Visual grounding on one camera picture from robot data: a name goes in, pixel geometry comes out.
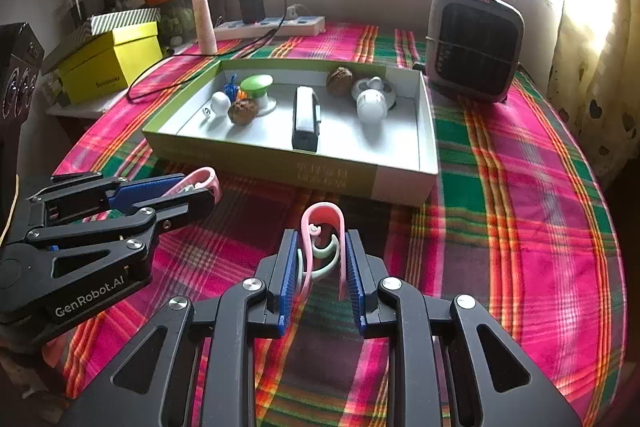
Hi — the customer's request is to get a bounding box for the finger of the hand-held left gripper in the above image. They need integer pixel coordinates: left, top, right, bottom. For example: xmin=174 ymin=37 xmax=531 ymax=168
xmin=27 ymin=173 xmax=187 ymax=223
xmin=27 ymin=189 xmax=216 ymax=280

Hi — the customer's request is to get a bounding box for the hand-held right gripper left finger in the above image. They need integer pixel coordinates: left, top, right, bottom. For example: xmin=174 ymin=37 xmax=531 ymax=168
xmin=60 ymin=228 xmax=301 ymax=427

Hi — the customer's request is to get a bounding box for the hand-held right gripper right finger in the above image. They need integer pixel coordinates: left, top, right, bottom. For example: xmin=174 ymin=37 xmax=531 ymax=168
xmin=345 ymin=229 xmax=583 ymax=427

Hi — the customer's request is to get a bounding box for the pink plastic clip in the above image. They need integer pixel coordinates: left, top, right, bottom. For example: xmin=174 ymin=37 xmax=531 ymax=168
xmin=162 ymin=167 xmax=222 ymax=204
xmin=299 ymin=202 xmax=351 ymax=300

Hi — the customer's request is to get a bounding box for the green and white cardboard tray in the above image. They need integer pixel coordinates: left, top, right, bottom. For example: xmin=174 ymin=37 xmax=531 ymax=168
xmin=142 ymin=58 xmax=440 ymax=208

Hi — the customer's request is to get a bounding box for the white ball with hook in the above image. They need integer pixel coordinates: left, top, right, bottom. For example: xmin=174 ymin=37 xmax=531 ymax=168
xmin=202 ymin=92 xmax=231 ymax=118

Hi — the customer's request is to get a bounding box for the brown walnut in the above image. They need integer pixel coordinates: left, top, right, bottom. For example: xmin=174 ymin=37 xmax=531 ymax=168
xmin=326 ymin=67 xmax=355 ymax=96
xmin=227 ymin=99 xmax=259 ymax=126

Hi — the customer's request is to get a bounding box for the blue and orange toy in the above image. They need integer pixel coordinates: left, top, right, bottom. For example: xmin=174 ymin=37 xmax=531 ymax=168
xmin=223 ymin=74 xmax=248 ymax=102

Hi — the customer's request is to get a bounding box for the green-topped white suction hook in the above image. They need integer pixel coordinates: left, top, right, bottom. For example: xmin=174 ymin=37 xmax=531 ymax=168
xmin=240 ymin=74 xmax=277 ymax=114

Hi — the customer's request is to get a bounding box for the black rectangular device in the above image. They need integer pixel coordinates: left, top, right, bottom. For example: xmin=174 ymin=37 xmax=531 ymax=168
xmin=291 ymin=86 xmax=322 ymax=152

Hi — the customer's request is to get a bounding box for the small white round container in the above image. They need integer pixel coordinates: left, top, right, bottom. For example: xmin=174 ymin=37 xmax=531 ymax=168
xmin=356 ymin=89 xmax=391 ymax=124

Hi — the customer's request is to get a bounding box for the white grey animal-shaped gadget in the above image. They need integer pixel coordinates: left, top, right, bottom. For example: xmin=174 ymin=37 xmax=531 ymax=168
xmin=350 ymin=77 xmax=399 ymax=110

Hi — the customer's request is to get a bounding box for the person's left hand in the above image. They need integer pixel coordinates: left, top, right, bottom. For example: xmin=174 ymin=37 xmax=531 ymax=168
xmin=42 ymin=334 xmax=68 ymax=368

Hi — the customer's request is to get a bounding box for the yellow cardboard box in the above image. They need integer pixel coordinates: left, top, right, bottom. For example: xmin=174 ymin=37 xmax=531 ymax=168
xmin=57 ymin=22 xmax=165 ymax=105

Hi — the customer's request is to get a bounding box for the clear plastic container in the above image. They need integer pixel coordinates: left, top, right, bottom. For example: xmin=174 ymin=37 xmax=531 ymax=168
xmin=160 ymin=0 xmax=201 ymax=48

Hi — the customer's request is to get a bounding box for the striped gift box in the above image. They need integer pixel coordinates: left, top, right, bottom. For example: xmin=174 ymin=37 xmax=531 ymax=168
xmin=41 ymin=8 xmax=162 ymax=75

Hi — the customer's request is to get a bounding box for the black patterned box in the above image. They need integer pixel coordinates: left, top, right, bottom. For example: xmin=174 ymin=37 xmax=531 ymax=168
xmin=0 ymin=23 xmax=45 ymax=178

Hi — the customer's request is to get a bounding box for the cream-coloured tube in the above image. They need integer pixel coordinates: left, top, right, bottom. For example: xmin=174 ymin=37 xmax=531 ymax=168
xmin=192 ymin=0 xmax=218 ymax=55

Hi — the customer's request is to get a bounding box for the black charger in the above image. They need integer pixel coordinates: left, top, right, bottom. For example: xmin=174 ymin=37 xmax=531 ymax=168
xmin=240 ymin=0 xmax=266 ymax=25

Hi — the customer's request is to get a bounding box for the white power strip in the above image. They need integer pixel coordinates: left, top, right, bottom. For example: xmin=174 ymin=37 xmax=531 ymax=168
xmin=214 ymin=14 xmax=326 ymax=40

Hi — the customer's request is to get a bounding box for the grey space heater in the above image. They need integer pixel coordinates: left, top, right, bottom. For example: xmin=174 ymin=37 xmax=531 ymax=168
xmin=425 ymin=0 xmax=525 ymax=104

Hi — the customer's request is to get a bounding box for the cream heart-print curtain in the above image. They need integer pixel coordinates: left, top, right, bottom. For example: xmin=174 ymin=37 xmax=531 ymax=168
xmin=547 ymin=0 xmax=636 ymax=188

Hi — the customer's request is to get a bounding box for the black charger cable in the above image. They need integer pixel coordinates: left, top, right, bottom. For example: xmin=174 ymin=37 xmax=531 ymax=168
xmin=127 ymin=0 xmax=288 ymax=104

